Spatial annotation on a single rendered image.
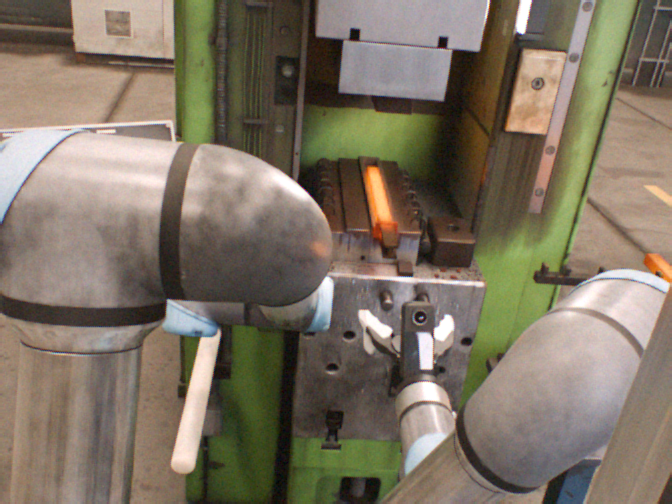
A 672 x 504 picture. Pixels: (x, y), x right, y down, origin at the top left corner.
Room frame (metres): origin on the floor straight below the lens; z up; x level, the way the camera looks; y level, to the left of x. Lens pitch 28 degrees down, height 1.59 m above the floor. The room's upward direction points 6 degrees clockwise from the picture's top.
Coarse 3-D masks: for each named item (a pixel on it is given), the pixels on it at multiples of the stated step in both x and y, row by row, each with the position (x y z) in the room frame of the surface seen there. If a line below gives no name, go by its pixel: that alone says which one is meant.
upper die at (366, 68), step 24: (336, 48) 1.41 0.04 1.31; (360, 48) 1.23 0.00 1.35; (384, 48) 1.24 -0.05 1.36; (408, 48) 1.24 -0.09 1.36; (432, 48) 1.24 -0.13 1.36; (336, 72) 1.34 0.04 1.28; (360, 72) 1.23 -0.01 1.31; (384, 72) 1.24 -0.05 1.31; (408, 72) 1.24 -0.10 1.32; (432, 72) 1.24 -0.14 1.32; (408, 96) 1.24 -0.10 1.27; (432, 96) 1.24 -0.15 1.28
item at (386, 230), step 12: (372, 168) 1.55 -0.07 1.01; (372, 180) 1.47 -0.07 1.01; (372, 192) 1.40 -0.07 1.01; (384, 204) 1.34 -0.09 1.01; (384, 216) 1.27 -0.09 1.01; (384, 228) 1.21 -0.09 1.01; (396, 228) 1.23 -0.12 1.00; (384, 240) 1.15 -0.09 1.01; (396, 240) 1.16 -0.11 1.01; (384, 252) 1.15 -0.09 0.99
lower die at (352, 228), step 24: (336, 168) 1.60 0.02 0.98; (360, 168) 1.58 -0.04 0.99; (384, 168) 1.60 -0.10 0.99; (336, 192) 1.44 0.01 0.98; (360, 192) 1.43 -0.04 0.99; (336, 216) 1.31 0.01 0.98; (360, 216) 1.30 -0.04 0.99; (408, 216) 1.32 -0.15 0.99; (336, 240) 1.23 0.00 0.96; (360, 240) 1.24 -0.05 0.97; (408, 240) 1.24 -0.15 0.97
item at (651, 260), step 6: (648, 258) 1.28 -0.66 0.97; (654, 258) 1.27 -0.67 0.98; (660, 258) 1.28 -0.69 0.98; (648, 264) 1.27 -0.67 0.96; (654, 264) 1.25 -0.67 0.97; (660, 264) 1.25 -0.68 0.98; (666, 264) 1.25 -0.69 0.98; (654, 270) 1.25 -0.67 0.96; (660, 270) 1.23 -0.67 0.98; (666, 270) 1.22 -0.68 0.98; (666, 276) 1.20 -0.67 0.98
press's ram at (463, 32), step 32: (320, 0) 1.22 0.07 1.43; (352, 0) 1.23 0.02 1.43; (384, 0) 1.23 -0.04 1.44; (416, 0) 1.24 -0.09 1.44; (448, 0) 1.24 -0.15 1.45; (480, 0) 1.25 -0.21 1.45; (320, 32) 1.23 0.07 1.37; (384, 32) 1.24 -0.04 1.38; (416, 32) 1.24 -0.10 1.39; (448, 32) 1.25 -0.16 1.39; (480, 32) 1.25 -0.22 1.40
